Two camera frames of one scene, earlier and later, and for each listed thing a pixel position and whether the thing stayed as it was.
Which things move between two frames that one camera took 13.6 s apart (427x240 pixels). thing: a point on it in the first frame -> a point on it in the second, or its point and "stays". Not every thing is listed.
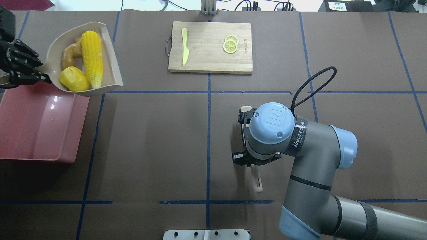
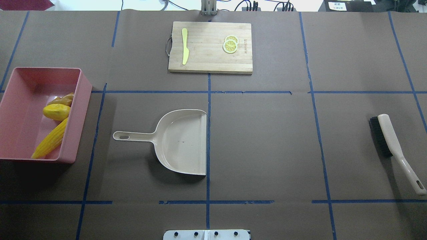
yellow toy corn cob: (92, 48) -> (52, 140)
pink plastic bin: (40, 122) stays
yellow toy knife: (186, 51) stays
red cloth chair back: (26, 5) stays
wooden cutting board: (205, 41) stays
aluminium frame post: (208, 7) stays
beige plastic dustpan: (52, 69) -> (180, 140)
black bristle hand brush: (256, 178) -> (385, 135)
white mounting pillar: (206, 234) stays
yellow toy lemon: (74, 79) -> (56, 112)
